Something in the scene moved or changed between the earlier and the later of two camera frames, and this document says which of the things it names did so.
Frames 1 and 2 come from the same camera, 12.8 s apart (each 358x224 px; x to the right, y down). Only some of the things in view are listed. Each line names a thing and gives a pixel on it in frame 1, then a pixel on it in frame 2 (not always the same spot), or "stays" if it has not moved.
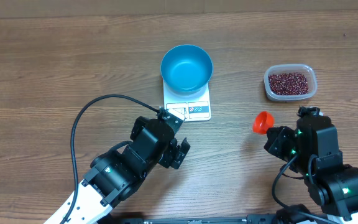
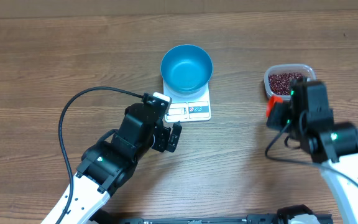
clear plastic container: x=289 y=81 stays
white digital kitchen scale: x=196 y=106 stays
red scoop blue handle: x=262 y=121 -> x=273 y=100
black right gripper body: x=283 y=147 -> x=281 y=117
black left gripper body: x=172 y=156 -> x=160 y=139
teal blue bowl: x=186 y=69 stays
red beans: x=288 y=84 stays
